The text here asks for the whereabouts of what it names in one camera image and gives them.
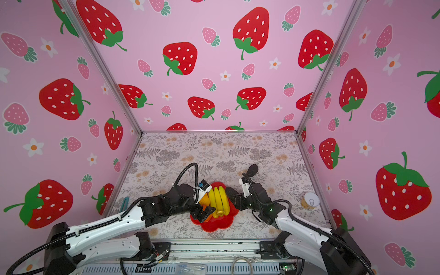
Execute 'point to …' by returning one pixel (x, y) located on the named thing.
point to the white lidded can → (310, 201)
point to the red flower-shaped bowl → (220, 223)
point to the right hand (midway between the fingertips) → (231, 199)
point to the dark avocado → (252, 170)
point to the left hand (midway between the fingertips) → (211, 201)
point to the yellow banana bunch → (219, 200)
